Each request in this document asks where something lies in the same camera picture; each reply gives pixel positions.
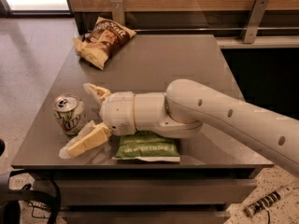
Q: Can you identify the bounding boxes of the brown chip bag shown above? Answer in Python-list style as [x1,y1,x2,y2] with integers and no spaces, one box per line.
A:
[73,17,135,70]

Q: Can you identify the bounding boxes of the left metal bracket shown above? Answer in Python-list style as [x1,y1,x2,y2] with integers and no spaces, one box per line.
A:
[110,0,125,25]

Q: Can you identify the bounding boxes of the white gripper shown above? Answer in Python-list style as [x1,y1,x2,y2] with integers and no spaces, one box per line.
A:
[59,83,135,159]

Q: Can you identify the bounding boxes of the right metal bracket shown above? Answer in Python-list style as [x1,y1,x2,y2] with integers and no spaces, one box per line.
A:
[241,0,269,44]

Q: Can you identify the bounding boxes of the black chair base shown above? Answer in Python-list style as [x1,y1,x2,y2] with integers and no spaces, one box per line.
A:
[0,138,63,224]

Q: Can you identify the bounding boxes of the metal bracket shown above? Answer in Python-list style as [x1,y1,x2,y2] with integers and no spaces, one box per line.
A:
[110,0,125,25]
[241,0,269,44]

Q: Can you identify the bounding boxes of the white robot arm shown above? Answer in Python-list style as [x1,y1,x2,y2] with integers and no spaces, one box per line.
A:
[59,79,299,175]

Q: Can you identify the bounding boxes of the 7up soda can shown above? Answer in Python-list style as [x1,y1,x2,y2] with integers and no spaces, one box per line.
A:
[52,93,87,138]

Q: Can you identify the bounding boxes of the grey drawer cabinet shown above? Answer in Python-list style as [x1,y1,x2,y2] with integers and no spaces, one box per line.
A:
[31,168,264,224]

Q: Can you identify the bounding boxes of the white power strip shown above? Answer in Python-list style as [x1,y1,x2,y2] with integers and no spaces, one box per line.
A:
[244,186,294,217]

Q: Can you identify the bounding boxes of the green jalapeno chip bag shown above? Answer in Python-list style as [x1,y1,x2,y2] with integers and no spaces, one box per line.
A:
[114,132,180,162]

